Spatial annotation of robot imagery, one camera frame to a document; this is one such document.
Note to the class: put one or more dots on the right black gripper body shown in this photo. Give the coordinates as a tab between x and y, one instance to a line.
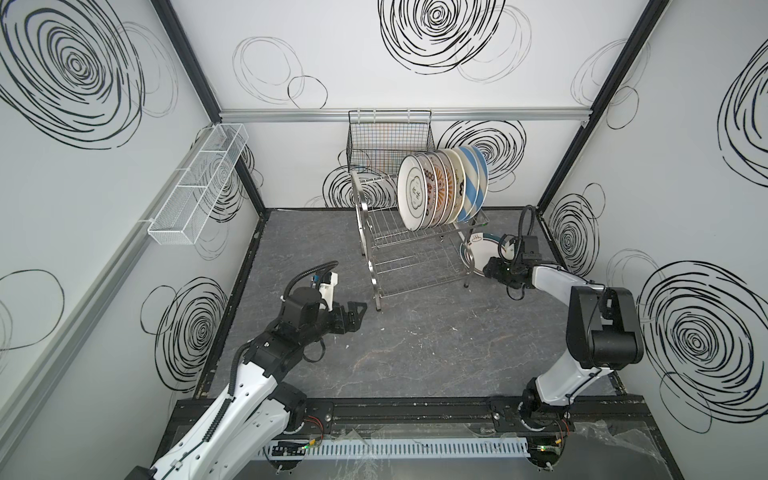
498	270

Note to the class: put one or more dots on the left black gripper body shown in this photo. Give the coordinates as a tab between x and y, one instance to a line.
345	315

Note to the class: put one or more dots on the green rimmed white plate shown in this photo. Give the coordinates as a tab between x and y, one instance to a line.
481	248

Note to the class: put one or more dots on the white plate red characters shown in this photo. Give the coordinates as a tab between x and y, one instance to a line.
430	173

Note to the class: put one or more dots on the orange sunburst plate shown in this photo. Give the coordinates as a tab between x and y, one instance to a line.
450	186
441	176

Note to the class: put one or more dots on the cream floral plate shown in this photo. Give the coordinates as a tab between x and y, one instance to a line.
461	181

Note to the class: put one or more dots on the white plate green emblem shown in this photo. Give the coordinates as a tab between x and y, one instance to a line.
412	196

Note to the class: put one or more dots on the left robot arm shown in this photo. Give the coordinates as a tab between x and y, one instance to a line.
257	404

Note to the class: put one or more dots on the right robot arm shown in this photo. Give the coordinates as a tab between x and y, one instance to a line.
603	332

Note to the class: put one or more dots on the steel two-tier dish rack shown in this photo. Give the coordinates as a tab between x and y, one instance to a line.
401	261

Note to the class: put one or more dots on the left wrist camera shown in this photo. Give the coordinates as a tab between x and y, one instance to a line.
325	283

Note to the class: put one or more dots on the white slotted cable duct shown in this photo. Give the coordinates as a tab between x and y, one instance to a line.
430	448

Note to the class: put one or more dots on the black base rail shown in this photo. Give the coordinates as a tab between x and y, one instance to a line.
500	412

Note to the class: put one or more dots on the dark wire mesh basket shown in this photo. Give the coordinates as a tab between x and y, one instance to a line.
378	140

